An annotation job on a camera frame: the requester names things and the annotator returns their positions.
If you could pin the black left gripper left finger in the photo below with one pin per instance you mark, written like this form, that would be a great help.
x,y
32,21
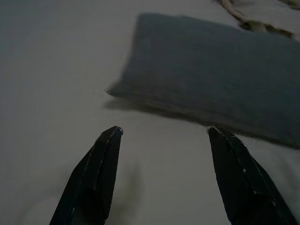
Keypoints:
x,y
93,182

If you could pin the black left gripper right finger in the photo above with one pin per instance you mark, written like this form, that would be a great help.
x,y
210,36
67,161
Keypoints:
x,y
243,187

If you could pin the grey fabric pillow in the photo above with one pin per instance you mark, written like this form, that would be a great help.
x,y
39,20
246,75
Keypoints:
x,y
199,70

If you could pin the white bed mattress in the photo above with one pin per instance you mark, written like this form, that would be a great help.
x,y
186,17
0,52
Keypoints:
x,y
58,82

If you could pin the beige crumpled cloth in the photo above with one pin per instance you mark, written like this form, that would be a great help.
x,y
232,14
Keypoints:
x,y
230,8

